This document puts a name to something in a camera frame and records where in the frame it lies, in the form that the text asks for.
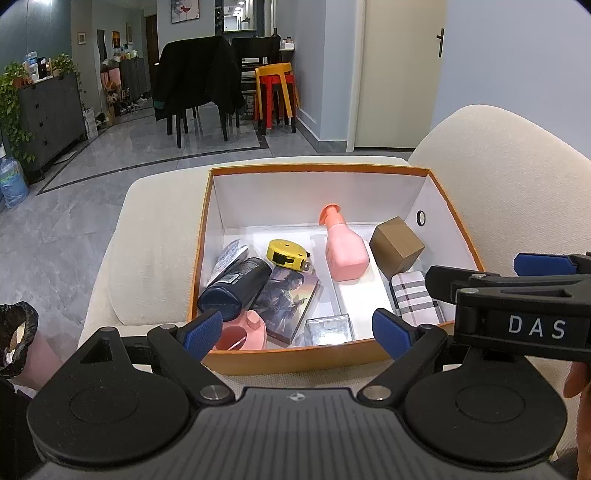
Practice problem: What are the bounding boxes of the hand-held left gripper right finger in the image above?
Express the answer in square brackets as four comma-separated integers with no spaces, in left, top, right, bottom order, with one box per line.
[356,308,532,407]

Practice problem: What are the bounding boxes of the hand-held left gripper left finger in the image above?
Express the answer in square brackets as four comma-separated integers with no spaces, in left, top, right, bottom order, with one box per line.
[69,310,234,406]

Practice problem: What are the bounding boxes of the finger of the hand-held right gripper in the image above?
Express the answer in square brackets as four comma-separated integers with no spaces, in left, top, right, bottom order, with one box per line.
[426,265,591,305]
[514,251,591,277]

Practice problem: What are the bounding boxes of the plaid case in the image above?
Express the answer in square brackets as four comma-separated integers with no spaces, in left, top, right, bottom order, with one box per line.
[390,271,445,330]

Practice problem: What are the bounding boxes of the long white box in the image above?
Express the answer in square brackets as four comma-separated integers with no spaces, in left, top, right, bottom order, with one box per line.
[310,233,400,342]

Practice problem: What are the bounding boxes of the pink cup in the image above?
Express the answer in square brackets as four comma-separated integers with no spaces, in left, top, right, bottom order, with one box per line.
[215,309,267,352]

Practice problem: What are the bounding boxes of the small brown cardboard box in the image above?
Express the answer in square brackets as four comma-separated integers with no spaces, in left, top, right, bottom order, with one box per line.
[369,217,426,274]

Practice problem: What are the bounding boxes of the dark blue shampoo bottle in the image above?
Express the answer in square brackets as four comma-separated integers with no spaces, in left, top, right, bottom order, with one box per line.
[198,257,273,321]

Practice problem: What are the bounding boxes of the clear plastic box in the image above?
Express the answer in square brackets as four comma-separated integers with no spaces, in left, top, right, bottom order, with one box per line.
[305,314,355,347]

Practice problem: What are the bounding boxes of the white tube bottle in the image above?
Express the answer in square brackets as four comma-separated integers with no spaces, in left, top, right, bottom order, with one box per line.
[205,240,250,289]

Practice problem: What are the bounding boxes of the illustrated card box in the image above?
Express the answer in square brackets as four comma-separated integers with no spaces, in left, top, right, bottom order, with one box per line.
[252,265,320,344]

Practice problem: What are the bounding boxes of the pink bottle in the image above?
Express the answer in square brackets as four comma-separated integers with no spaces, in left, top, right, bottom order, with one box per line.
[320,204,371,281]

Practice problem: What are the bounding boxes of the orange cardboard box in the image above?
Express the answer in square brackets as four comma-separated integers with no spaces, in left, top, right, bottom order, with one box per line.
[191,165,485,376]

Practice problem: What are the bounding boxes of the yellow tape measure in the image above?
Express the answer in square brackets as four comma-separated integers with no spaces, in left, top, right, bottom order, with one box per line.
[266,239,311,271]

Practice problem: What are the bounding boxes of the person's right hand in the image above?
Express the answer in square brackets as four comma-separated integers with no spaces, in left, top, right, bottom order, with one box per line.
[563,361,591,462]

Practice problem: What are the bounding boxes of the beige sofa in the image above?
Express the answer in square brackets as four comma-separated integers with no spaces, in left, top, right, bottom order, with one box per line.
[78,105,591,402]

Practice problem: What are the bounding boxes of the pink trash bin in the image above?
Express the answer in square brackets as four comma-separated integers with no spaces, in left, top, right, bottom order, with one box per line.
[14,330,63,402]

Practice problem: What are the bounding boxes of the cream door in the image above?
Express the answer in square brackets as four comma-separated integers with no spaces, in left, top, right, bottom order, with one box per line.
[353,0,448,151]

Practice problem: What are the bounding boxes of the dark furniture piece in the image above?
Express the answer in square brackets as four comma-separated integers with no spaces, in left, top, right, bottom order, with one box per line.
[0,378,38,480]

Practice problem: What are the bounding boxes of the red stool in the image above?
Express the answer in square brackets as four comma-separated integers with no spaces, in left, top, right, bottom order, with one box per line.
[259,75,296,130]

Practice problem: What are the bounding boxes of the blue water jug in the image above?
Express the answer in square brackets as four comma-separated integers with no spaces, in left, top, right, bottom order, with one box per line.
[0,143,29,208]

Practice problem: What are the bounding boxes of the black jacket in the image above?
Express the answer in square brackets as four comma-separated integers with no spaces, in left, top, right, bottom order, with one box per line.
[152,36,245,121]

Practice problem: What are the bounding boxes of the dark shoe cabinet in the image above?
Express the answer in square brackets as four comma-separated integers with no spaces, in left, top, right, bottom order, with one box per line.
[117,56,148,104]

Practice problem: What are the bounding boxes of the stacked red yellow stools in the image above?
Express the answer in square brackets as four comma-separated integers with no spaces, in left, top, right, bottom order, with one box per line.
[254,62,301,136]

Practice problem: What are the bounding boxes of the grey cabinet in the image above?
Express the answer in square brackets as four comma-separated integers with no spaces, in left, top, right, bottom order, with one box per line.
[16,71,88,174]

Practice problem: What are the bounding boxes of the trailing green plant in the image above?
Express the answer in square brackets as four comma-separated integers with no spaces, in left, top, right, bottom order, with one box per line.
[0,62,38,162]

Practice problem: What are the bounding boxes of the small potted plant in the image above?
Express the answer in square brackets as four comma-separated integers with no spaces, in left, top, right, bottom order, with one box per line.
[48,53,81,78]

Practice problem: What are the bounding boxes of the wall mirror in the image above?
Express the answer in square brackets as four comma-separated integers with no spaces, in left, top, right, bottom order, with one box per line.
[222,0,259,33]

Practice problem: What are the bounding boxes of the framed wall painting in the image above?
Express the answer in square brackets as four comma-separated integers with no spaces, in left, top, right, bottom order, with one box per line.
[171,0,201,24]

